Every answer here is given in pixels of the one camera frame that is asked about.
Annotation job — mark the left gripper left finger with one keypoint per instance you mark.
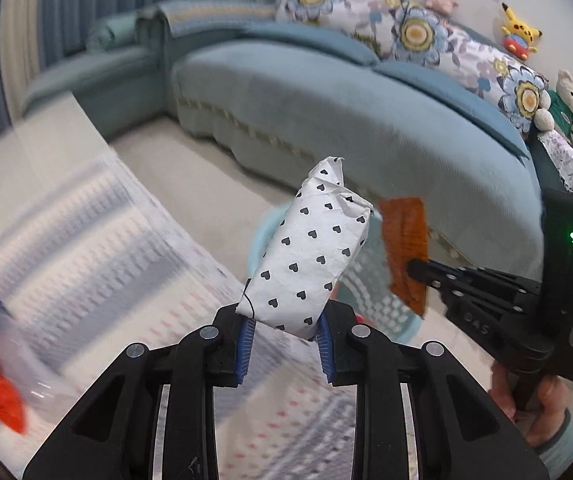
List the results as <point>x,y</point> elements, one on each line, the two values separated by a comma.
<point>110,432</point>

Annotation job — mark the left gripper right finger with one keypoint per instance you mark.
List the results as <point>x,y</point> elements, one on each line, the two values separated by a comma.
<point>460,433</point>

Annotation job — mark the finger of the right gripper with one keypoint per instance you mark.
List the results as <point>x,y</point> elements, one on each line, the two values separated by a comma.
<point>418,270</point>
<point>466,272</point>

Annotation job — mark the yellow snack bag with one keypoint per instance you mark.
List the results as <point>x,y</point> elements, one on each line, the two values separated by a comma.
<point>404,234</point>

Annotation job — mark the white heart pattern bag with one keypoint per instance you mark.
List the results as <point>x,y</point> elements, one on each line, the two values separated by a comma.
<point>321,233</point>

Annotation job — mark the person right hand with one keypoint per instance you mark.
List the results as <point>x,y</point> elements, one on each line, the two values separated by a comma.
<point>549,413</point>

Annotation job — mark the clear plastic bottle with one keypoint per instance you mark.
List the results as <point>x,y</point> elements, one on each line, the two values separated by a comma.
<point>39,386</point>

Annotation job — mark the striped woven table cloth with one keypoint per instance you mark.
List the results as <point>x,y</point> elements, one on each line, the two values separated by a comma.
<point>96,264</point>

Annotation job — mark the beige bear plush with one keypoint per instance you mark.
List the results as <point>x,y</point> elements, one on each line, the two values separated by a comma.
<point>556,108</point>

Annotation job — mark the yellow pikachu plush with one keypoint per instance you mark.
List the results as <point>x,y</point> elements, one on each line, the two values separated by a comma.
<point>519,39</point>

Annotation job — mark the teal curved sofa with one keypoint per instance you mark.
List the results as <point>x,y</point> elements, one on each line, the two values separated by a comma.
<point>281,99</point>

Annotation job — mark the floral long cushion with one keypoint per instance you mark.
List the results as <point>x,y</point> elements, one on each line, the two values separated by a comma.
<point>405,31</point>

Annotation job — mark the white coffee table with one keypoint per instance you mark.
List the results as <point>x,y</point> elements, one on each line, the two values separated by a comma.
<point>41,150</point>

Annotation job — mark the teal chaise sofa section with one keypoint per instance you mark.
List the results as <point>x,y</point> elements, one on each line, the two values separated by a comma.
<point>124,87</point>

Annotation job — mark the folded teal blanket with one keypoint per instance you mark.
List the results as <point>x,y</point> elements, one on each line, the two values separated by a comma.
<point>113,32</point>

